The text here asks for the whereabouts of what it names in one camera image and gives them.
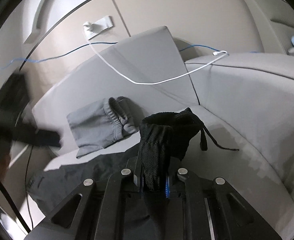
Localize white charging cable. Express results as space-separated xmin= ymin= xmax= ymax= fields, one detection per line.
xmin=82 ymin=21 xmax=229 ymax=86

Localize grey sofa back cushion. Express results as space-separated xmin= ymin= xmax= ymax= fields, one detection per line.
xmin=33 ymin=26 xmax=199 ymax=156

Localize black pants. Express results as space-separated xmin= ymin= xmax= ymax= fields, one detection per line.
xmin=27 ymin=108 xmax=240 ymax=239

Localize blue cable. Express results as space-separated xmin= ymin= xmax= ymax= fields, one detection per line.
xmin=0 ymin=41 xmax=259 ymax=72

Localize folded grey sweatpants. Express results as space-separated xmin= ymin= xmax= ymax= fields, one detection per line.
xmin=67 ymin=96 xmax=138 ymax=159

